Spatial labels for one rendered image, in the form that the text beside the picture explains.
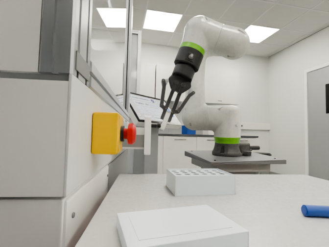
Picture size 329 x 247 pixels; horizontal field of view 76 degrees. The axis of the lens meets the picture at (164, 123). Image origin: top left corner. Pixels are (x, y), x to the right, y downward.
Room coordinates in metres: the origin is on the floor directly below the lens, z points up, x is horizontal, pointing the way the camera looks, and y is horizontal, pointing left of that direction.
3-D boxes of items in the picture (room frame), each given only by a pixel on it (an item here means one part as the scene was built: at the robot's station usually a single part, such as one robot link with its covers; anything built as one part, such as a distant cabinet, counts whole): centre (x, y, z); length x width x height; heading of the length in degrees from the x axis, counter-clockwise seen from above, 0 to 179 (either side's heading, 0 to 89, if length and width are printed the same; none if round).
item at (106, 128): (0.39, 0.10, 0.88); 0.07 x 0.05 x 0.07; 6
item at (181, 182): (0.45, -0.08, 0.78); 0.12 x 0.08 x 0.04; 101
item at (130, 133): (0.39, 0.07, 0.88); 0.04 x 0.03 x 0.04; 6
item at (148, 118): (0.72, 0.06, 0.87); 0.29 x 0.02 x 0.11; 6
